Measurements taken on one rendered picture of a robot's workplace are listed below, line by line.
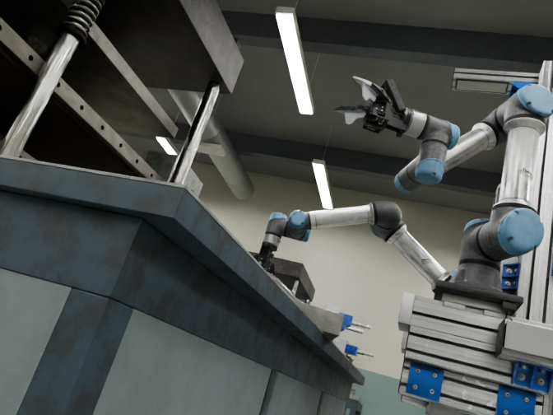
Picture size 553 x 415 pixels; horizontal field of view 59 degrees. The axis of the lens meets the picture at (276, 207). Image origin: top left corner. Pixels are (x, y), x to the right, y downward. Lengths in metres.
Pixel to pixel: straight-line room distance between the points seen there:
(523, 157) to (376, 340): 6.82
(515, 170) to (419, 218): 7.28
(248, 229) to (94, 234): 8.43
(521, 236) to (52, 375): 1.19
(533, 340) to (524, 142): 0.57
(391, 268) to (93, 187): 8.00
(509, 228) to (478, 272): 0.17
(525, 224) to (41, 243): 1.19
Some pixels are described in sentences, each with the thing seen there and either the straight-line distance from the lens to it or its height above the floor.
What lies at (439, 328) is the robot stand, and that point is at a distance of 1.46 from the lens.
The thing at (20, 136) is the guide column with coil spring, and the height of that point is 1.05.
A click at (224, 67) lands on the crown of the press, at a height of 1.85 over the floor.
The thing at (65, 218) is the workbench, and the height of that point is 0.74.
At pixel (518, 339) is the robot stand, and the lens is 1.36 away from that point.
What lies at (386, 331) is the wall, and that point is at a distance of 8.23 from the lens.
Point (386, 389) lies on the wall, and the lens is 8.13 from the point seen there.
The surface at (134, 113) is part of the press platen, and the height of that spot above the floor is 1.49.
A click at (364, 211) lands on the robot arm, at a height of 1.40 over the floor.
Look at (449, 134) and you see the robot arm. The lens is 1.47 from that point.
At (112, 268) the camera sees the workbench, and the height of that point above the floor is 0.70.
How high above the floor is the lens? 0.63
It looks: 20 degrees up
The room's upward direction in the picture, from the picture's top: 17 degrees clockwise
